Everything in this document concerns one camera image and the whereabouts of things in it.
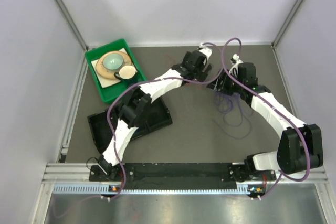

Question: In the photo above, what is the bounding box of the teal glass bowl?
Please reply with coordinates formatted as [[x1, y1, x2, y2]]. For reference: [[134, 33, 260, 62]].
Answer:
[[102, 52, 124, 70]]

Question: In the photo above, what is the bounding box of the purple thin wire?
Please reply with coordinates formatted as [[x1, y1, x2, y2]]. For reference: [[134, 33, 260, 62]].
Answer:
[[212, 91, 255, 140]]

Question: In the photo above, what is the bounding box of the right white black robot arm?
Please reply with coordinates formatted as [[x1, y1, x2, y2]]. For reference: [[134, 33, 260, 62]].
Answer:
[[207, 62, 323, 180]]

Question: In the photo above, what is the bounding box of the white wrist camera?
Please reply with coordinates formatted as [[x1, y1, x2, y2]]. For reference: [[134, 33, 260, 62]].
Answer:
[[229, 54, 243, 77], [198, 44, 212, 59]]

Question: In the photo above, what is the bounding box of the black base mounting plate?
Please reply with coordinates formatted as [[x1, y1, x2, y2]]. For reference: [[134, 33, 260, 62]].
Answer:
[[88, 162, 279, 189]]

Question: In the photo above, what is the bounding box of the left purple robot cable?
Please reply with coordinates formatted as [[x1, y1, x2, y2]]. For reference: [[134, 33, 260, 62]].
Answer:
[[107, 42, 224, 204]]

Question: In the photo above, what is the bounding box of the green plastic bin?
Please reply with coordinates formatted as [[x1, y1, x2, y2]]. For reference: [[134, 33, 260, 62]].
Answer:
[[85, 38, 146, 104]]

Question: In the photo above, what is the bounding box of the right aluminium corner post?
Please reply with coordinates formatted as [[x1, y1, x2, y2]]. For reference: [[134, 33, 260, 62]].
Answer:
[[271, 0, 305, 49]]

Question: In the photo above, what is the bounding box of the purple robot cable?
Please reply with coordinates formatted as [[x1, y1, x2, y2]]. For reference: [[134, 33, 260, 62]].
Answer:
[[107, 42, 224, 204], [221, 37, 312, 200]]

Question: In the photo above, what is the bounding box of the left aluminium corner post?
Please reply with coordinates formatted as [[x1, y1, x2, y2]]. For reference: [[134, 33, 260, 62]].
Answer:
[[39, 0, 89, 50]]

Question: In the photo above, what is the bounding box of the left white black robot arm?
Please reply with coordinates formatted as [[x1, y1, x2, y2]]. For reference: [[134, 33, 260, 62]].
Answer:
[[98, 47, 212, 180]]

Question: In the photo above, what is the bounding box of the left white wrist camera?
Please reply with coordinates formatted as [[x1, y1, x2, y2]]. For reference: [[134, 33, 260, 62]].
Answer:
[[198, 44, 212, 59]]

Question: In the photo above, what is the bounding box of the aluminium corner post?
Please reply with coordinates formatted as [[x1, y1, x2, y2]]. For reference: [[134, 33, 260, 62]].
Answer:
[[39, 0, 89, 50], [271, 0, 305, 49]]

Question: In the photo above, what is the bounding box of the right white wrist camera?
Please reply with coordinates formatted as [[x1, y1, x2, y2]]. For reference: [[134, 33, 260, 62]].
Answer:
[[229, 54, 243, 77]]

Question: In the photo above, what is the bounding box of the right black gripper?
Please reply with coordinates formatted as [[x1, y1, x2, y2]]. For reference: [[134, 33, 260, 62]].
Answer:
[[207, 68, 244, 96]]

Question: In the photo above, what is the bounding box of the white slotted cable duct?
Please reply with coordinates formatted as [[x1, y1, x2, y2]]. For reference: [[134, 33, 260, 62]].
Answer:
[[52, 184, 265, 196]]

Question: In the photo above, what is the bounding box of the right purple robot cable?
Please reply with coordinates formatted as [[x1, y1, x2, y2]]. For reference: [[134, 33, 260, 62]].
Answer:
[[221, 37, 312, 200]]

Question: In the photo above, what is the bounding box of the black mug with beige inside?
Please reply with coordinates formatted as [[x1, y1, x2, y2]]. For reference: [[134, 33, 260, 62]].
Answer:
[[113, 65, 137, 88]]

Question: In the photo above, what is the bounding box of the aluminium frame rail front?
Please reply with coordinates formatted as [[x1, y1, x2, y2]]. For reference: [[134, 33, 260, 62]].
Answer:
[[42, 163, 328, 184]]

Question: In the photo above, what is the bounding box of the black two-compartment tray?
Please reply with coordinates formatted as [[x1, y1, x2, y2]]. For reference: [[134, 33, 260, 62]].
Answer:
[[87, 98, 173, 154]]

